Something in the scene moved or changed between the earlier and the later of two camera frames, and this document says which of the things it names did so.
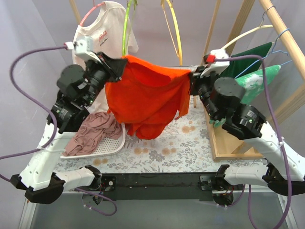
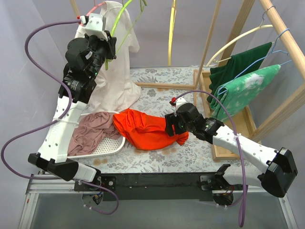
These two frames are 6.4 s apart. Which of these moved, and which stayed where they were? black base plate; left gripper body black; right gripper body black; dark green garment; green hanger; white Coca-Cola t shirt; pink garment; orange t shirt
Moved: orange t shirt; right gripper body black; green hanger; left gripper body black
Stayed: dark green garment; white Coca-Cola t shirt; black base plate; pink garment
